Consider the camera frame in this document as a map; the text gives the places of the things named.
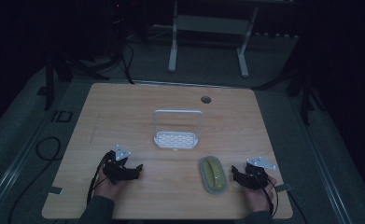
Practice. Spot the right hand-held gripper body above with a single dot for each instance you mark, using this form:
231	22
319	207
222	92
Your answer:
256	174

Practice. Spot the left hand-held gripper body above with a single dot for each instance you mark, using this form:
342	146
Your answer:
116	170

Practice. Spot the green soap bar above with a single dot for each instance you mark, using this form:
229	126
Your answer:
213	173

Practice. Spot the grey oval dish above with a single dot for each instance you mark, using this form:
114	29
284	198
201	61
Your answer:
213	186

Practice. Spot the white drain rack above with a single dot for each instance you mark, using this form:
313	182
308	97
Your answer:
176	137

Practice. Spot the person's left hand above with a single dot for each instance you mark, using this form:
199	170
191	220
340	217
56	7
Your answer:
110	187

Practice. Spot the person's right hand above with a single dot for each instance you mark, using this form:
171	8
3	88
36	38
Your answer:
259	199

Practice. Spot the grey tape piece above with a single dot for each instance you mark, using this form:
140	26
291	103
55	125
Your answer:
55	190
284	187

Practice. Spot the black tripod stand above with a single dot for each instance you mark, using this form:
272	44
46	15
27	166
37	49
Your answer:
304	93
57	77

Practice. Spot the white metal stand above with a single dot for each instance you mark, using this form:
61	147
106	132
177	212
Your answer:
213	26

